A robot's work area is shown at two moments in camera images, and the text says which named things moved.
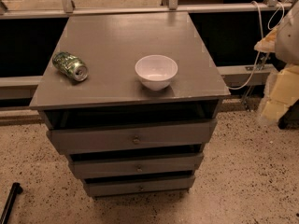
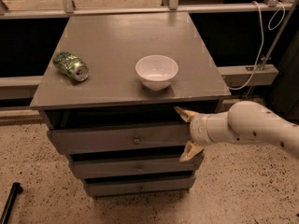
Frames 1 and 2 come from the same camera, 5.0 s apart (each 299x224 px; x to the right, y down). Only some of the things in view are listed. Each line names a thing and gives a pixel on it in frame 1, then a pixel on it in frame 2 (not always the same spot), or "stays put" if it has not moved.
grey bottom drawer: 109,187 stays put
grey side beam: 235,77 stays put
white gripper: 289,37 -> 198,130
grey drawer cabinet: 132,98 stays put
